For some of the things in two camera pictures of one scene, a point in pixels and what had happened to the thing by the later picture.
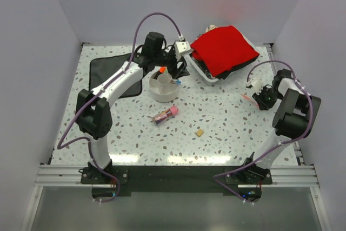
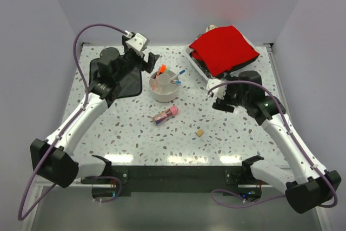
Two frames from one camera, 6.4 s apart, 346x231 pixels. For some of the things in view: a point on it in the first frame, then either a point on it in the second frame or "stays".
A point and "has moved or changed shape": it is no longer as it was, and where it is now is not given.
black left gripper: (181, 71) -> (152, 60)
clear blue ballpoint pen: (177, 81) stays
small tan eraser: (199, 132) stays
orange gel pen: (250, 99) has moved or changed shape
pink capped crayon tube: (162, 116) stays
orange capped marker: (162, 69) stays
